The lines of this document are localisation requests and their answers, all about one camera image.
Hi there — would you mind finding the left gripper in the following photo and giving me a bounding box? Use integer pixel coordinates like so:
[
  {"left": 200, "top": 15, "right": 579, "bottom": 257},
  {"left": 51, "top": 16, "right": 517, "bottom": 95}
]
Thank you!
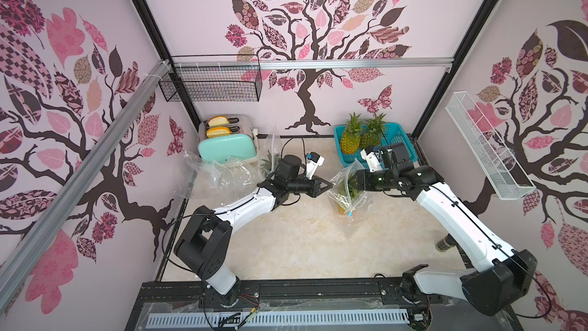
[{"left": 286, "top": 175, "right": 332, "bottom": 198}]

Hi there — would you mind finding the toast slice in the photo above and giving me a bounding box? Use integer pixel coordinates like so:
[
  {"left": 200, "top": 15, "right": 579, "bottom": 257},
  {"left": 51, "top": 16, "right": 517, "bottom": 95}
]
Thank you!
[
  {"left": 208, "top": 116, "right": 231, "bottom": 128},
  {"left": 206, "top": 127, "right": 231, "bottom": 139}
]

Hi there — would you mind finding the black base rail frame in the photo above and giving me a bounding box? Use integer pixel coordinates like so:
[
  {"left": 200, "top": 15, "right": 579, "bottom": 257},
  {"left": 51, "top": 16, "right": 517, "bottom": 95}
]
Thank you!
[{"left": 124, "top": 275, "right": 522, "bottom": 330}]

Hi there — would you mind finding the clear zip bag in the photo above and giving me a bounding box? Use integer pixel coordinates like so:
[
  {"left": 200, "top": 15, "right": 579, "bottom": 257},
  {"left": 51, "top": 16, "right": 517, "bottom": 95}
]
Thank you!
[{"left": 175, "top": 151, "right": 262, "bottom": 205}]

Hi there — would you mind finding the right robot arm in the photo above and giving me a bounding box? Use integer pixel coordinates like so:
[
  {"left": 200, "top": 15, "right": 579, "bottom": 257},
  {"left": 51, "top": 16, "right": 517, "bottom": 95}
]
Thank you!
[{"left": 351, "top": 143, "right": 550, "bottom": 316}]

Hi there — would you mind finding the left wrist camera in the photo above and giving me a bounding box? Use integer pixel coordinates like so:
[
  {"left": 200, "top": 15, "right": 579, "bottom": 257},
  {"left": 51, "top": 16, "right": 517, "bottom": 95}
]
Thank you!
[{"left": 306, "top": 152, "right": 325, "bottom": 179}]

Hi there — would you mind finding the toast slice front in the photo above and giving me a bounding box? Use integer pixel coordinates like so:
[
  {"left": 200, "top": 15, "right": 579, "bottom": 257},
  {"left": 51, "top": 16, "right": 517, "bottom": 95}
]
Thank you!
[{"left": 206, "top": 127, "right": 231, "bottom": 139}]

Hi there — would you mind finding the mint green toaster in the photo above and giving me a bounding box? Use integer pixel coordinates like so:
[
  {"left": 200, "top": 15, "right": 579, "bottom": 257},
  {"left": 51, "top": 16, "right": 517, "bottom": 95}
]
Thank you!
[{"left": 198, "top": 115, "right": 260, "bottom": 164}]

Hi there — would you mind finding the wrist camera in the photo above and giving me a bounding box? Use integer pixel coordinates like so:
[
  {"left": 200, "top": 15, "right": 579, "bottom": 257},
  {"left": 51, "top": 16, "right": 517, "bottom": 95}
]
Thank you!
[
  {"left": 306, "top": 152, "right": 325, "bottom": 179},
  {"left": 360, "top": 146, "right": 384, "bottom": 173}
]

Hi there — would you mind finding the white wire wall shelf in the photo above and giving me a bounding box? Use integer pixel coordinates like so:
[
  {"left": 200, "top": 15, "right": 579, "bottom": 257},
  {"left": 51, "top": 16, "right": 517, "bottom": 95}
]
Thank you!
[{"left": 446, "top": 91, "right": 537, "bottom": 200}]

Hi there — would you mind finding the white slotted cable duct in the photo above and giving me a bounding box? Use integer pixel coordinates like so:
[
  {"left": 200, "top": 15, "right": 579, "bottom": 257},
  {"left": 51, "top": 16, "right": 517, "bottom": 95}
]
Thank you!
[{"left": 143, "top": 309, "right": 410, "bottom": 330}]

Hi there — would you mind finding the aluminium rail back wall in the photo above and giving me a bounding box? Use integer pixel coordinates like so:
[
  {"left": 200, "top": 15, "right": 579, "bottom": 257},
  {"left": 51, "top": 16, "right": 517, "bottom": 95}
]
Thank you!
[{"left": 175, "top": 58, "right": 454, "bottom": 70}]

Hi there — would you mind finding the black wire wall basket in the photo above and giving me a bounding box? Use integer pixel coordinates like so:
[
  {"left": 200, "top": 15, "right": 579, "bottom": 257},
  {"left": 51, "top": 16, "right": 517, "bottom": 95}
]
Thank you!
[{"left": 159, "top": 54, "right": 263, "bottom": 102}]

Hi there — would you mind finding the aluminium rail wall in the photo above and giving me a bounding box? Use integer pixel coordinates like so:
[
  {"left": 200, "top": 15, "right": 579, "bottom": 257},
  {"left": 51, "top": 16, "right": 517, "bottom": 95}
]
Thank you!
[
  {"left": 1, "top": 60, "right": 172, "bottom": 311},
  {"left": 175, "top": 58, "right": 454, "bottom": 70}
]

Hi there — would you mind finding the aluminium rail left wall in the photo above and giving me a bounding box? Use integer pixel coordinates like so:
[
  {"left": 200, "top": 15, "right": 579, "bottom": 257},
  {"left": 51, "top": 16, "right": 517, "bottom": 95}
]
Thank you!
[{"left": 1, "top": 60, "right": 172, "bottom": 311}]

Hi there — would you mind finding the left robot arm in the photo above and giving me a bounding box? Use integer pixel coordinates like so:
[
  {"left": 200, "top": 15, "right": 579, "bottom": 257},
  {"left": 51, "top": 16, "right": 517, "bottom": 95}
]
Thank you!
[{"left": 170, "top": 152, "right": 333, "bottom": 303}]

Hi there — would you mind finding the teal plastic basket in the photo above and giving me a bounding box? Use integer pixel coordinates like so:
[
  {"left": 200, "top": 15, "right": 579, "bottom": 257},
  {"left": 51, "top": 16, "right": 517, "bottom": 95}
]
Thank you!
[{"left": 334, "top": 123, "right": 418, "bottom": 169}]

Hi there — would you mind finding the spice jar right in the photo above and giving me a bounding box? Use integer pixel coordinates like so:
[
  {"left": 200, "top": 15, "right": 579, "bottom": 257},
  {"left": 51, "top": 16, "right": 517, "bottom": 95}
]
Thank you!
[{"left": 435, "top": 234, "right": 457, "bottom": 252}]

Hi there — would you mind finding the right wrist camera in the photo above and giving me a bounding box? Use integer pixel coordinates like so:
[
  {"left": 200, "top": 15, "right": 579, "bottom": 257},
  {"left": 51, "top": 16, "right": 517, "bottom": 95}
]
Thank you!
[{"left": 360, "top": 146, "right": 384, "bottom": 173}]

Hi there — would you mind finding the toast slice rear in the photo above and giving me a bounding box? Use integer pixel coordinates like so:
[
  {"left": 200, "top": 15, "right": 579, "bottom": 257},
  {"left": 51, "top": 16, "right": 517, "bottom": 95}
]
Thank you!
[{"left": 208, "top": 116, "right": 231, "bottom": 128}]

